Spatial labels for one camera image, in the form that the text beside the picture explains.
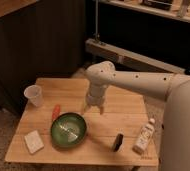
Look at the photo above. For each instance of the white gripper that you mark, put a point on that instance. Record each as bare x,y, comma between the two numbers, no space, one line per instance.
95,96

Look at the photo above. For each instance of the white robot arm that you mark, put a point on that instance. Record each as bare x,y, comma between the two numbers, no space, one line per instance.
173,89

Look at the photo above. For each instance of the green bowl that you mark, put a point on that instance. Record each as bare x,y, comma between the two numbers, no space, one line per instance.
68,130

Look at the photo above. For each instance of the orange carrot toy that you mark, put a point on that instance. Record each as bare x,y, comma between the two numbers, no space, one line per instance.
56,112

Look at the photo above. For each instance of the white plastic bottle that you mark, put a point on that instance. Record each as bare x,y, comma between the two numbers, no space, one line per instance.
144,136

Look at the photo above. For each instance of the clear plastic cup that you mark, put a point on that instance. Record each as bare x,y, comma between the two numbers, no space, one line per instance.
34,94

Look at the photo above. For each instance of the white sponge block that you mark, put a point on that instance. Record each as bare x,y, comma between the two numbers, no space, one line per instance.
33,142

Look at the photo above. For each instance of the metal shelf frame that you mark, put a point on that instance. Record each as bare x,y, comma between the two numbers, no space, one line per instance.
156,32

